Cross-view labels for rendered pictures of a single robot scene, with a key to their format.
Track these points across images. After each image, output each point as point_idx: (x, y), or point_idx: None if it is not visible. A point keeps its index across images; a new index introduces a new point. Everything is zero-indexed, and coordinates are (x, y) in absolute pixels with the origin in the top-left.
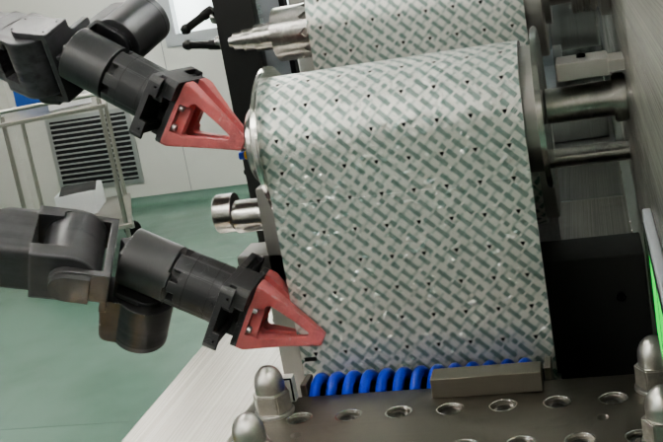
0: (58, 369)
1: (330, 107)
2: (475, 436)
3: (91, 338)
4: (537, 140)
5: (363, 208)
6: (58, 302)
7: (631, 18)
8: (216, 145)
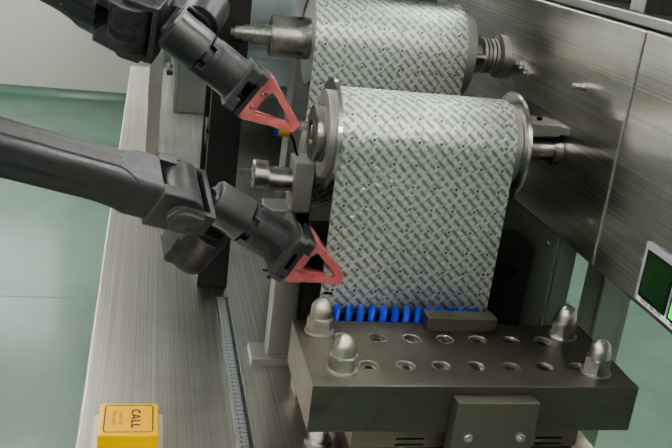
0: None
1: (393, 121)
2: (478, 360)
3: None
4: (516, 170)
5: (398, 195)
6: None
7: None
8: (277, 125)
